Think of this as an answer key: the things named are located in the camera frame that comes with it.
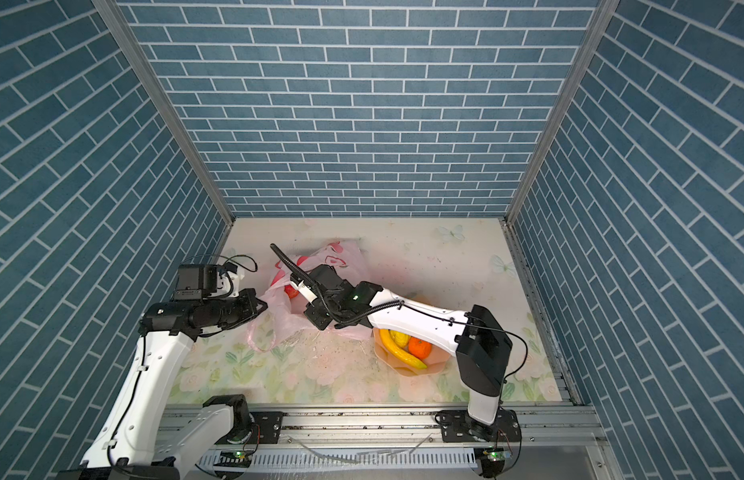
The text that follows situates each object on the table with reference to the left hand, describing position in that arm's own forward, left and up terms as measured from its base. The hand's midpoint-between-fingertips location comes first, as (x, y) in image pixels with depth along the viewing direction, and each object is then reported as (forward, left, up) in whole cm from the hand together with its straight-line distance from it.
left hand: (269, 303), depth 75 cm
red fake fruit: (+5, -4, -3) cm, 7 cm away
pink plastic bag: (-1, -2, -5) cm, 5 cm away
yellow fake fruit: (-4, -34, -14) cm, 37 cm away
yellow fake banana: (-8, -33, -14) cm, 37 cm away
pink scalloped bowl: (-9, -44, -18) cm, 48 cm away
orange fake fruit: (-7, -39, -14) cm, 42 cm away
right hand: (+1, -9, -3) cm, 10 cm away
